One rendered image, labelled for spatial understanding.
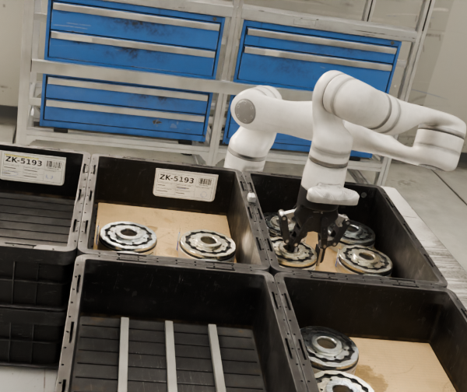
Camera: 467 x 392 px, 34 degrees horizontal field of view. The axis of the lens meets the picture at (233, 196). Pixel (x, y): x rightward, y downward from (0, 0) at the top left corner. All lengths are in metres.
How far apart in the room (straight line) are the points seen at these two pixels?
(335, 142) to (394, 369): 0.38
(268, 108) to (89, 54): 1.69
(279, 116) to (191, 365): 0.70
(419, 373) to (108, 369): 0.48
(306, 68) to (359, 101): 2.13
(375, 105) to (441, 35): 3.23
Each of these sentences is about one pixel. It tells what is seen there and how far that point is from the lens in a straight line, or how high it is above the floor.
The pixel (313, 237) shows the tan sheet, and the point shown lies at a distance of 1.55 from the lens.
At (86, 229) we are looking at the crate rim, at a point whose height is 0.92.
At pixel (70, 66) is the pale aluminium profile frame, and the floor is 0.61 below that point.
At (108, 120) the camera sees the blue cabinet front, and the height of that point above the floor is 0.37.
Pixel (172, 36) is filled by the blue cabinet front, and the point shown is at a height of 0.77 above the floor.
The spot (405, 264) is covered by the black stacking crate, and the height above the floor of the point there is 0.88.
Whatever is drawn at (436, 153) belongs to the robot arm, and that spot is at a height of 1.05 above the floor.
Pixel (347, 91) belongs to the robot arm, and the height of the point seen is 1.18.
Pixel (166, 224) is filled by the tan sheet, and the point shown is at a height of 0.83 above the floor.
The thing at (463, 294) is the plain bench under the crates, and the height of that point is 0.70.
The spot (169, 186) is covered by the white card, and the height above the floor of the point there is 0.88.
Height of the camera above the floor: 1.50
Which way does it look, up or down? 24 degrees down
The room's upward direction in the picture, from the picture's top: 11 degrees clockwise
